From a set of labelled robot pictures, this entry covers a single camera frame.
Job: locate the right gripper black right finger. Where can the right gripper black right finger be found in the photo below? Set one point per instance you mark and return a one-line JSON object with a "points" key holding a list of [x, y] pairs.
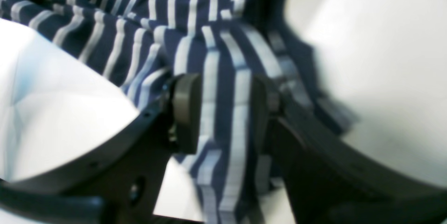
{"points": [[327, 181]]}

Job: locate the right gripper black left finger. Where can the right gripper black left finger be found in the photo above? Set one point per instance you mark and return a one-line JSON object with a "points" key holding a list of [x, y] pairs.
{"points": [[119, 181]]}

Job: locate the navy white striped t-shirt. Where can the navy white striped t-shirt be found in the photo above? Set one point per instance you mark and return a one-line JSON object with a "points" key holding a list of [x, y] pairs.
{"points": [[139, 44]]}

